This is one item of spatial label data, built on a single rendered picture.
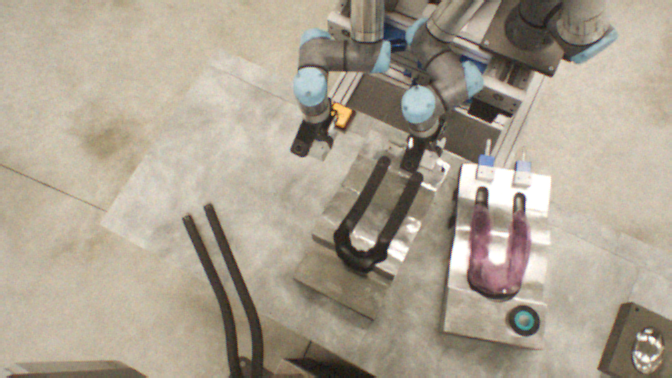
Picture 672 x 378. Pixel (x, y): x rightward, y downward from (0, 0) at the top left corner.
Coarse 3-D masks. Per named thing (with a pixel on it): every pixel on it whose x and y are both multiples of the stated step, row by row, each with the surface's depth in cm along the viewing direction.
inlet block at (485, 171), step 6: (486, 144) 162; (486, 150) 161; (480, 156) 160; (486, 156) 159; (492, 156) 159; (480, 162) 159; (486, 162) 159; (492, 162) 159; (480, 168) 157; (486, 168) 157; (492, 168) 157; (480, 174) 156; (486, 174) 156; (492, 174) 156; (486, 180) 158; (492, 180) 157
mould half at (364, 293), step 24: (360, 168) 158; (336, 192) 155; (360, 192) 156; (384, 192) 156; (432, 192) 155; (336, 216) 150; (384, 216) 153; (408, 216) 153; (312, 240) 154; (360, 240) 146; (408, 240) 148; (312, 264) 153; (336, 264) 152; (384, 264) 144; (312, 288) 155; (336, 288) 150; (360, 288) 150; (384, 288) 150; (360, 312) 148
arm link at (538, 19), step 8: (520, 0) 143; (528, 0) 137; (536, 0) 134; (544, 0) 132; (552, 0) 131; (560, 0) 130; (520, 8) 142; (528, 8) 138; (536, 8) 135; (544, 8) 133; (552, 8) 131; (560, 8) 130; (528, 16) 140; (536, 16) 138; (544, 16) 134; (536, 24) 141; (544, 24) 136
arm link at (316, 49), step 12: (312, 36) 126; (324, 36) 127; (300, 48) 127; (312, 48) 125; (324, 48) 125; (336, 48) 125; (300, 60) 126; (312, 60) 124; (324, 60) 125; (336, 60) 125
